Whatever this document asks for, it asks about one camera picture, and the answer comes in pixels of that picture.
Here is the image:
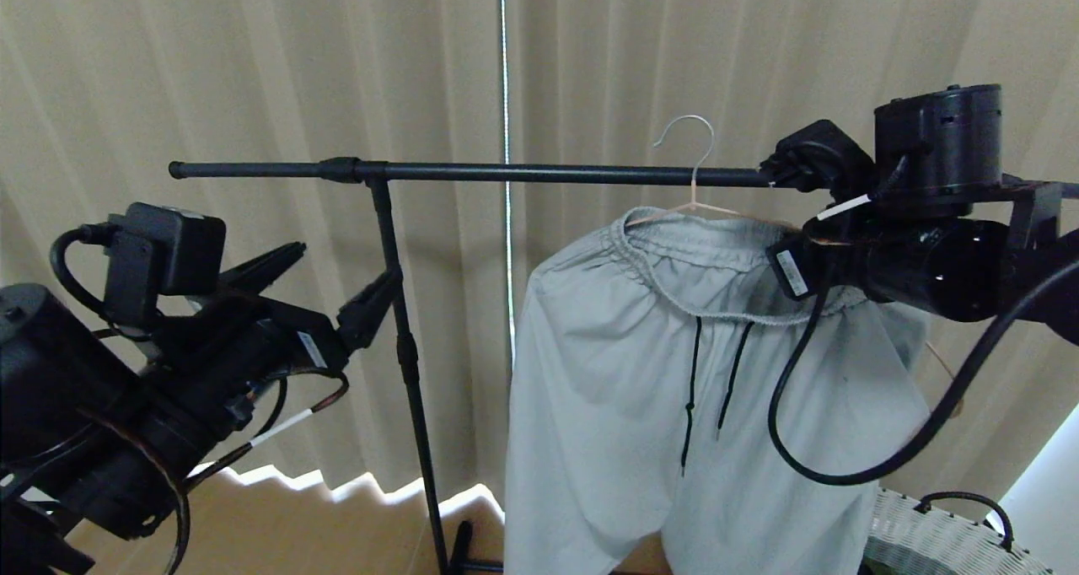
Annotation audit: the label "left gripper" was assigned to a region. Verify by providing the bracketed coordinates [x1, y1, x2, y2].
[59, 242, 404, 540]

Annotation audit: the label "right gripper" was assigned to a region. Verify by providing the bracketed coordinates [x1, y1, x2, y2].
[767, 217, 1012, 323]

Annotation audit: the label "pink clothes hanger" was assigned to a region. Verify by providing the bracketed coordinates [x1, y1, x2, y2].
[625, 116, 802, 230]
[923, 339, 966, 420]

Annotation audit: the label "pale grey shorts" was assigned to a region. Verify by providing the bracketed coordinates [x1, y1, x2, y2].
[504, 207, 932, 575]

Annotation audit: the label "black clothes rack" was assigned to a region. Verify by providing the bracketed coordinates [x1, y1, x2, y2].
[169, 158, 1079, 575]

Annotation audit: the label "white laundry basket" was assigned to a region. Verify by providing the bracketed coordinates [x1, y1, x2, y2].
[860, 489, 1055, 575]

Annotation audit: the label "beige curtain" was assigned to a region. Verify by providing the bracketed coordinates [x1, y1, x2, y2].
[0, 0, 1079, 508]

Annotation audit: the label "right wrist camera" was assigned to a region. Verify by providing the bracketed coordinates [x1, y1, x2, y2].
[759, 120, 876, 201]

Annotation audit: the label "black cable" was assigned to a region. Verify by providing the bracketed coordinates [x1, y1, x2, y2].
[49, 225, 289, 443]
[767, 259, 1079, 486]

